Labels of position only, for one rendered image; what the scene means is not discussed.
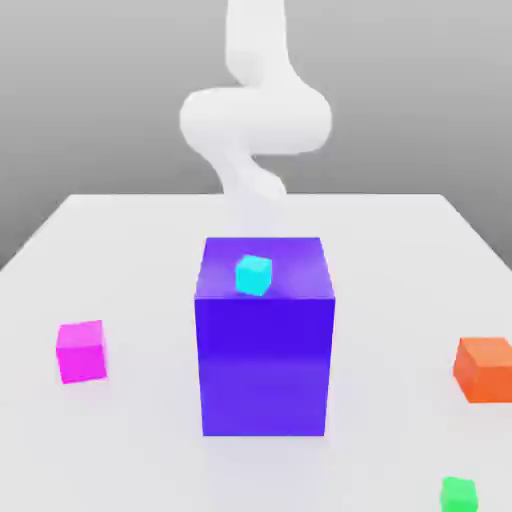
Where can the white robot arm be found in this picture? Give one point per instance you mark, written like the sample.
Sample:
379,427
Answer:
256,120

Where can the small magenta cube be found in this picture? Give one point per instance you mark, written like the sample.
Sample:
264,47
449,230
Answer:
82,354

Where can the large purple box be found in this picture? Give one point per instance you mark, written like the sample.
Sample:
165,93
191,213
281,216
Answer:
264,360

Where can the small orange cube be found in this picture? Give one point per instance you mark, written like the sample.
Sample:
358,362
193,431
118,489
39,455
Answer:
486,372

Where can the small cyan cube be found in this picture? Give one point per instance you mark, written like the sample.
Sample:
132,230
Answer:
252,276

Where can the small green cube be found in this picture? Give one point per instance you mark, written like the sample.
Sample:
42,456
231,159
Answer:
458,496

